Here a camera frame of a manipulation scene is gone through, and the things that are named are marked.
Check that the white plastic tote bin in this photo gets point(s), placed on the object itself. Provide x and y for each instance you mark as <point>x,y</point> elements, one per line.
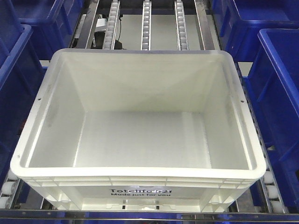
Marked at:
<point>140,130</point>

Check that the blue bin right rear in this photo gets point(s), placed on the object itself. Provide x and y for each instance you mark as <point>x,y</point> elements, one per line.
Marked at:
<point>239,21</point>

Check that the blue bin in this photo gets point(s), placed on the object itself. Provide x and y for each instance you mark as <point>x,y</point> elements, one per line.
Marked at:
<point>21,75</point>
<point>239,21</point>
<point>273,87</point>
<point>53,23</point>

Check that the blue bin right front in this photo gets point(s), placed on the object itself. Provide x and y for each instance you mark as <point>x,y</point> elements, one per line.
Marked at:
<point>273,87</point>

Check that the blue bin left rear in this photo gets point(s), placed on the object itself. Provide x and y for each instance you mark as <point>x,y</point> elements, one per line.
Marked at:
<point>53,23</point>

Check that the blue bin left front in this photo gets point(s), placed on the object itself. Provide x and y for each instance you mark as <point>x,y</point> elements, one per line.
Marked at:
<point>21,75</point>

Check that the middle roller track rail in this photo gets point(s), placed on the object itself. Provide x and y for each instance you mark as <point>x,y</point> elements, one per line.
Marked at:
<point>146,25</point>

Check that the roller track rail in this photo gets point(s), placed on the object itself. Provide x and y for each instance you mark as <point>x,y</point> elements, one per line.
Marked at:
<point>146,25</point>
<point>111,29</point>
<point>182,40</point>

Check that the right roller track rail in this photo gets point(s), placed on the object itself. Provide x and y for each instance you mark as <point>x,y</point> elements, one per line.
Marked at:
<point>182,40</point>

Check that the left roller track rail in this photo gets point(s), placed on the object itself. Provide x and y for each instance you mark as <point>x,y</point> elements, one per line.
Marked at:
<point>111,29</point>

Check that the right side roller rail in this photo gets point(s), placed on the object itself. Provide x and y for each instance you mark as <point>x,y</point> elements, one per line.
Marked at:
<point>268,187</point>

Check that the left side roller rail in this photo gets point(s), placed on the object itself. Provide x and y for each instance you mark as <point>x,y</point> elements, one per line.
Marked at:
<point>8,190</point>

